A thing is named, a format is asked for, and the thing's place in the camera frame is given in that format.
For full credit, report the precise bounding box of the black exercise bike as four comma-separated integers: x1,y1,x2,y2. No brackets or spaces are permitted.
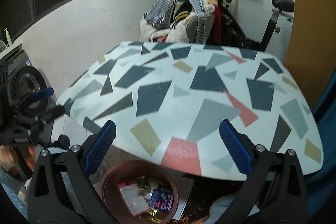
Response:
200,0,295,53

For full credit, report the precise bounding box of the striped shirt clothes pile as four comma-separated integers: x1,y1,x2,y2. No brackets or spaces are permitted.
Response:
139,0,222,45

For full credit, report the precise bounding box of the left hand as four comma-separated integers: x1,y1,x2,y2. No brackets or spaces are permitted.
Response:
0,145,36,176

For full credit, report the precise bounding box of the gold foil wrapper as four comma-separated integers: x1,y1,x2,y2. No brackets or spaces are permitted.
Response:
141,208,163,223

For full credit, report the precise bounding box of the blue milk carton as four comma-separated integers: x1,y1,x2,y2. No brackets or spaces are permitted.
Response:
148,188,174,211

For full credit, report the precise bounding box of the clear plastic label package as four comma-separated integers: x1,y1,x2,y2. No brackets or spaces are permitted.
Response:
117,181,149,217

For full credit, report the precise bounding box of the washing machine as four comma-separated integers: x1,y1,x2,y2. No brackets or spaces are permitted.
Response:
1,46,55,142

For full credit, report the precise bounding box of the wooden orange board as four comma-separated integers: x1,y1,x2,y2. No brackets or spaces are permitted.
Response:
284,0,335,107

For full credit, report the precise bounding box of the brown round trash bin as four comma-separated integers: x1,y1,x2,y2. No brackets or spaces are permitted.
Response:
98,160,179,223

